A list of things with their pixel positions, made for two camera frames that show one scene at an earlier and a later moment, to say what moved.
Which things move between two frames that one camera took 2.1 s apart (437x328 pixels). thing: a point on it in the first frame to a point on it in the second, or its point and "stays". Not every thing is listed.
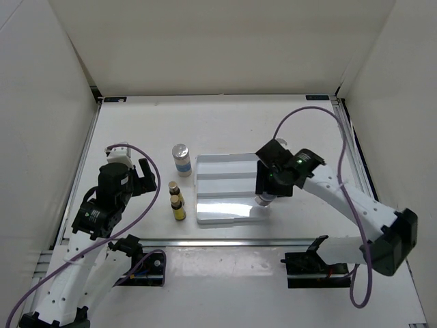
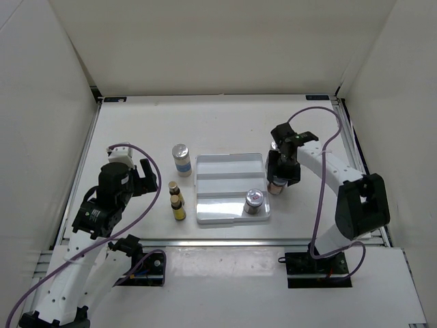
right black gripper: x=261 y=176 to x=293 y=176
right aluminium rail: x=356 y=150 stays
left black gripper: x=149 y=182 stays
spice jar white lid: x=264 y=199 to x=254 y=197
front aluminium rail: x=272 y=242 stays
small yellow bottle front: x=179 y=212 stays
